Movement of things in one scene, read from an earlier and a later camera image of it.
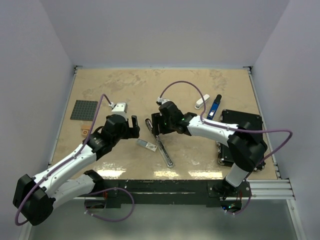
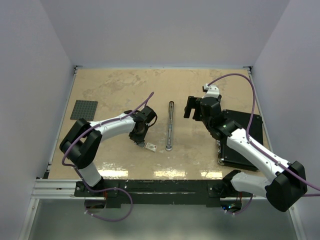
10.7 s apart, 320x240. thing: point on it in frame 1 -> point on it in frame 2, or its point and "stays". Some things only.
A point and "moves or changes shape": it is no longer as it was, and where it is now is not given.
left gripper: [131, 132] -> [139, 139]
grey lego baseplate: [84, 110] stays
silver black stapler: [159, 143] moves or changes shape
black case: [225, 157] stays
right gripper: [157, 119] -> [193, 102]
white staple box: [151, 146] stays
